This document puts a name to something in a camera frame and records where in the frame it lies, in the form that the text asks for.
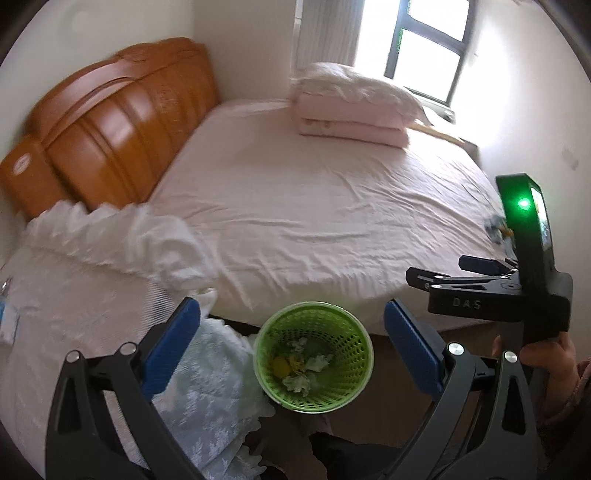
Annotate person's right hand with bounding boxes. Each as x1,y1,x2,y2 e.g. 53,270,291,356
492,332,579,406

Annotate white lace tablecloth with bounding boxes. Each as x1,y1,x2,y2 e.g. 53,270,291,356
0,200,278,480

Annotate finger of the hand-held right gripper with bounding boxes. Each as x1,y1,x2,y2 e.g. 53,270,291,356
458,255,520,276
405,267,520,294

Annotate crumpled colourful wrapper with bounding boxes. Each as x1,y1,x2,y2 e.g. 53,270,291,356
484,213,517,254

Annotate wooden board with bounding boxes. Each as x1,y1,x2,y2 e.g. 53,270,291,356
411,119,465,145

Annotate bed with pink sheet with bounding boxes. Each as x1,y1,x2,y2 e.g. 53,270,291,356
148,97,513,335

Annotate grey-green paper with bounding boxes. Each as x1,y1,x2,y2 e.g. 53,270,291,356
305,352,336,373

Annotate folded pink quilt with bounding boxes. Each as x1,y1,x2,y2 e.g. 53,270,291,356
288,83,409,148

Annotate white floral pillow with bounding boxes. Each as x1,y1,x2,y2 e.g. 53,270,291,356
291,62,432,126

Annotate blue and white milk carton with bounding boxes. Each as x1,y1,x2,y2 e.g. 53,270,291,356
0,300,21,347

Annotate green plastic wastebasket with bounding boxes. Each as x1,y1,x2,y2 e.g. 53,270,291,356
253,302,375,413

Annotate carved wooden headboard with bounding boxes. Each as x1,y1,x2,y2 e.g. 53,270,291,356
0,37,221,220

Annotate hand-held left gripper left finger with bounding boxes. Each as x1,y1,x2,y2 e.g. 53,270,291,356
45,296,205,480

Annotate trash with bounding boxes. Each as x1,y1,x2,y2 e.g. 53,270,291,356
281,371,317,397

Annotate white pleated curtain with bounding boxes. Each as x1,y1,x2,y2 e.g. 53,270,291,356
293,0,365,79

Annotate dark framed window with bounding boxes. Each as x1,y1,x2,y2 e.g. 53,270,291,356
383,0,476,104

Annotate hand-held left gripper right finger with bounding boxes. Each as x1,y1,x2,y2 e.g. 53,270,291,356
383,298,542,480

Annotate person's right forearm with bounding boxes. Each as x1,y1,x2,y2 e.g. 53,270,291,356
538,360,591,462

